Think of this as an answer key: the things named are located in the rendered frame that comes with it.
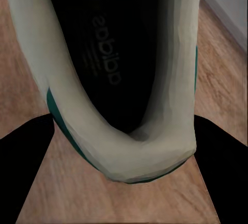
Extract gym shoe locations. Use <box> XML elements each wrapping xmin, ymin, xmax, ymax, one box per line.
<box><xmin>7</xmin><ymin>0</ymin><xmax>199</xmax><ymax>184</ymax></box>

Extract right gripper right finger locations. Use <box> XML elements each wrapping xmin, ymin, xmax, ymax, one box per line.
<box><xmin>194</xmin><ymin>115</ymin><xmax>248</xmax><ymax>224</ymax></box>

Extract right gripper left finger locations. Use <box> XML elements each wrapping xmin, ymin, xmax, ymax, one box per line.
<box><xmin>0</xmin><ymin>114</ymin><xmax>55</xmax><ymax>224</ymax></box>

